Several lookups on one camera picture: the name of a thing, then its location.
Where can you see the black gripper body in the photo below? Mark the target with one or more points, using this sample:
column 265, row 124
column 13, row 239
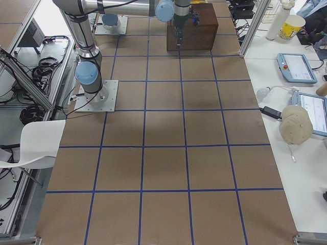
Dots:
column 178, row 24

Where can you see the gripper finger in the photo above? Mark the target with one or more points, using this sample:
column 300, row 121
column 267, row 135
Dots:
column 179, row 38

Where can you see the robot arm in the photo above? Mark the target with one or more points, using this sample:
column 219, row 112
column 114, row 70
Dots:
column 76, row 15
column 180, row 12

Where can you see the dark brown wooden cabinet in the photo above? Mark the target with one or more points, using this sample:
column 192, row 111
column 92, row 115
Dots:
column 196, row 38

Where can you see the white light bulb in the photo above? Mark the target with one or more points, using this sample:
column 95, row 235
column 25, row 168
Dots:
column 263, row 93

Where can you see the yellow popcorn paper cup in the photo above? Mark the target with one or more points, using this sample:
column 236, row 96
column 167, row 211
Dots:
column 291, row 27

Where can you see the black power adapter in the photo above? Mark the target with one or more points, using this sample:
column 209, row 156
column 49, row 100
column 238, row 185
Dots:
column 271, row 112

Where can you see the upper teach pendant tablet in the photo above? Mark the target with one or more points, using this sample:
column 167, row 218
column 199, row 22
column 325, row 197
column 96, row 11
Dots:
column 295, row 68

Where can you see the teach pendant tablet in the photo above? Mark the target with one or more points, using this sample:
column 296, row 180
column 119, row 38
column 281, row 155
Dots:
column 295, row 68
column 316, row 108

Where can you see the grey electronics box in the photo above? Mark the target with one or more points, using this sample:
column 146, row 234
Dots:
column 33, row 37

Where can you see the beige baseball cap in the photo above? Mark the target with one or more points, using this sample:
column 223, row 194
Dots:
column 296, row 126

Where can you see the lower teach pendant tablet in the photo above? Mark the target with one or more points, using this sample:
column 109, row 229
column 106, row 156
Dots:
column 316, row 108

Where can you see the white plastic chair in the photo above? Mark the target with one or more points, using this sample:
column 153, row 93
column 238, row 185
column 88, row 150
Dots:
column 39, row 145

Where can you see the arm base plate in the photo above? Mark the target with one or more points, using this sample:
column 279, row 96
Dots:
column 111, row 25
column 104, row 101

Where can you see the aluminium frame post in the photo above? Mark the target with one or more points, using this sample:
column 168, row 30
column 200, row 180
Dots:
column 258, row 16

